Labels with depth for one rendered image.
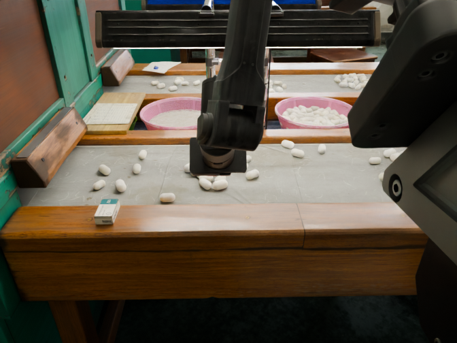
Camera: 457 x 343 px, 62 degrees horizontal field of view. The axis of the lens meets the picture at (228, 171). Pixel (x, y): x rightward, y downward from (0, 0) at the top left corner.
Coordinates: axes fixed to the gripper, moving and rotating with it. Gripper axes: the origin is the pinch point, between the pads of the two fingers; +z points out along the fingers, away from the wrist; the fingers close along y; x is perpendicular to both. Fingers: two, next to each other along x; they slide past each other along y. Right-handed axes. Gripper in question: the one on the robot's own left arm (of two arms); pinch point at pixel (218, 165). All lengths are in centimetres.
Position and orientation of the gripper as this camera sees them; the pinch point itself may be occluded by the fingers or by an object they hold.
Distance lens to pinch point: 77.0
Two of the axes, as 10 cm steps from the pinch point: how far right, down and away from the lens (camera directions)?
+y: -10.0, 0.1, -0.2
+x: 0.1, 9.8, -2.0
